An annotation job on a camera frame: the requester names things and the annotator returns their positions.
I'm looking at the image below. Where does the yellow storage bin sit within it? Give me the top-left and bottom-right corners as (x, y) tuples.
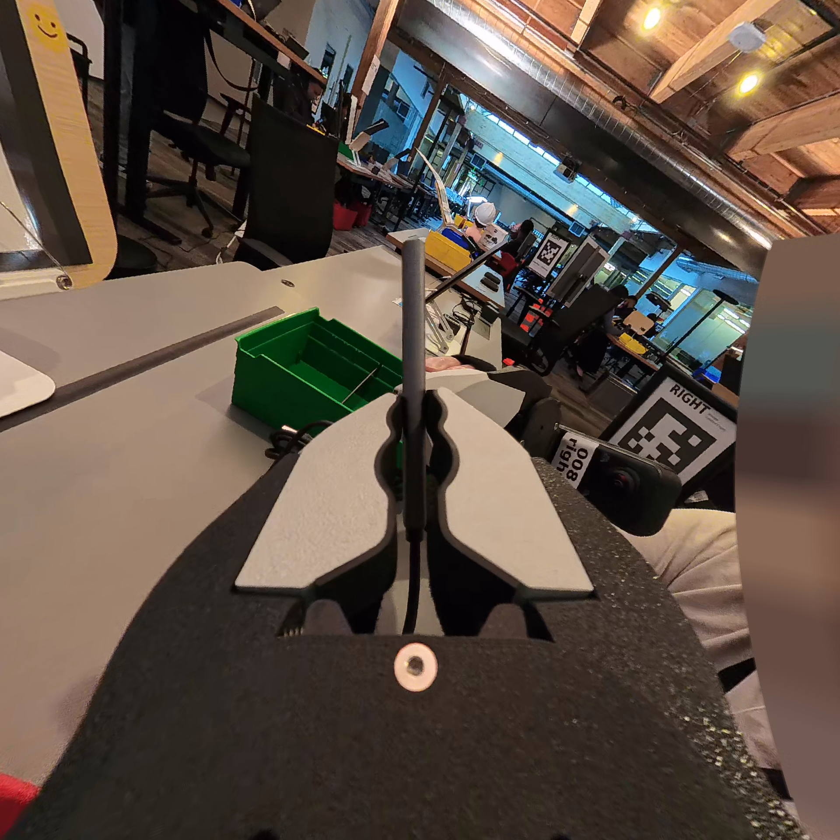
(425, 230), (475, 273)

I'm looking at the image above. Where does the thin bin divider plate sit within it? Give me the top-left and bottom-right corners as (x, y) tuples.
(341, 365), (382, 406)

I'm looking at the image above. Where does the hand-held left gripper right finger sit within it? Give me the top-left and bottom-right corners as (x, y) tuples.
(423, 387), (597, 636)

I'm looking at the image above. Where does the black cable silver plug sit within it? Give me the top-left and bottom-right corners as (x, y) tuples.
(264, 422), (332, 462)

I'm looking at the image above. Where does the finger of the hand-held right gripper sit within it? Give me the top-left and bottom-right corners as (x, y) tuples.
(453, 379), (529, 439)
(425, 366), (493, 392)

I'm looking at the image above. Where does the black mesh office chair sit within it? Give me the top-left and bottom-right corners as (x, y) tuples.
(235, 97), (340, 270)

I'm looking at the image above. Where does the dark standing desk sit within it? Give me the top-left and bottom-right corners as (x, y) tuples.
(101, 0), (329, 245)

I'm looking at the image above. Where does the black floor lamp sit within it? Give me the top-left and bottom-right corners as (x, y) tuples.
(656, 289), (741, 368)

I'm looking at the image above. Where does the silver ventilation duct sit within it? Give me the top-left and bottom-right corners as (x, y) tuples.
(427, 0), (788, 247)

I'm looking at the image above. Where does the red plastic bin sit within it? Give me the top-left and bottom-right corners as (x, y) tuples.
(0, 773), (40, 837)

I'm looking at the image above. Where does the person's pale clothing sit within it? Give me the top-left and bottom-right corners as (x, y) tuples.
(622, 511), (778, 770)

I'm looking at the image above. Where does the grey usb hub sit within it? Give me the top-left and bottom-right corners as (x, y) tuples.
(400, 238), (431, 634)

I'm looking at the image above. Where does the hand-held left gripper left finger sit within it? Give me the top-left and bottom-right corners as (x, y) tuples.
(234, 392), (409, 632)

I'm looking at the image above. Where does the green plastic bin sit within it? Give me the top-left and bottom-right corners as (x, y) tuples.
(231, 307), (404, 431)

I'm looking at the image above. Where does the black white marker board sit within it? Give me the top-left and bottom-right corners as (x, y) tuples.
(528, 231), (571, 277)

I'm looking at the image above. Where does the white rounded base plate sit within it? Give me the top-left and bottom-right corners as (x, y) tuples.
(0, 350), (55, 419)

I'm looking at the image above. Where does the yellow smiley sticker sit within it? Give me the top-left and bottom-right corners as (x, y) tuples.
(26, 5), (70, 53)

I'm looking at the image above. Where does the wooden framed panel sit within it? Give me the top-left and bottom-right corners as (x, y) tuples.
(0, 0), (118, 290)

